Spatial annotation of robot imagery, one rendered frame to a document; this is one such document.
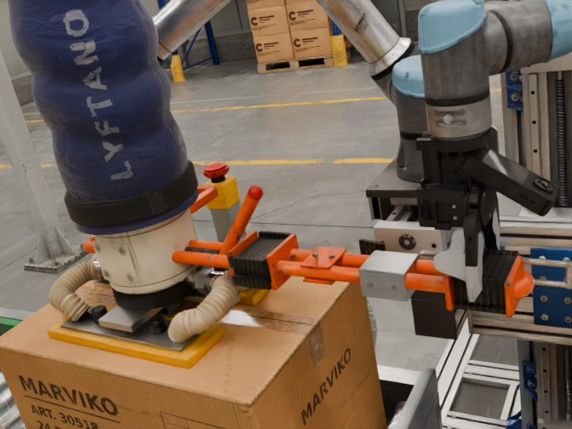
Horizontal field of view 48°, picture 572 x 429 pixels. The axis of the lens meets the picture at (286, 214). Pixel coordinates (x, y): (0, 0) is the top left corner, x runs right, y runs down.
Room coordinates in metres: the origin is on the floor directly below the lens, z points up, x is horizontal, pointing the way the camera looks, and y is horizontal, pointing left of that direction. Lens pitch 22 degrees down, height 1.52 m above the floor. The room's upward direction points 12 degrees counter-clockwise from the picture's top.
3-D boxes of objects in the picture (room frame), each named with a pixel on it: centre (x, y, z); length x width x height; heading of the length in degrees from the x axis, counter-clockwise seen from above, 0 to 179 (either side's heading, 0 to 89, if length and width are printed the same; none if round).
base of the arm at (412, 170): (1.28, -0.32, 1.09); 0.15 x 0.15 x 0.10
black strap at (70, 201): (1.08, 0.25, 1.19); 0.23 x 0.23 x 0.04
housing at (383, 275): (0.81, -0.13, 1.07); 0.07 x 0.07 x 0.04; 55
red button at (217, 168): (1.62, 0.16, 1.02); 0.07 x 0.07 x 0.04
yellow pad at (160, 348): (0.99, 0.31, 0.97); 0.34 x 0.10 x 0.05; 55
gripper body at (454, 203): (0.75, -0.22, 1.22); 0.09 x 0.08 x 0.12; 55
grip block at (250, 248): (0.93, 0.05, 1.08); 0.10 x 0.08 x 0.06; 145
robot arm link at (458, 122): (0.74, -0.23, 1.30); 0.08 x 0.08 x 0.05
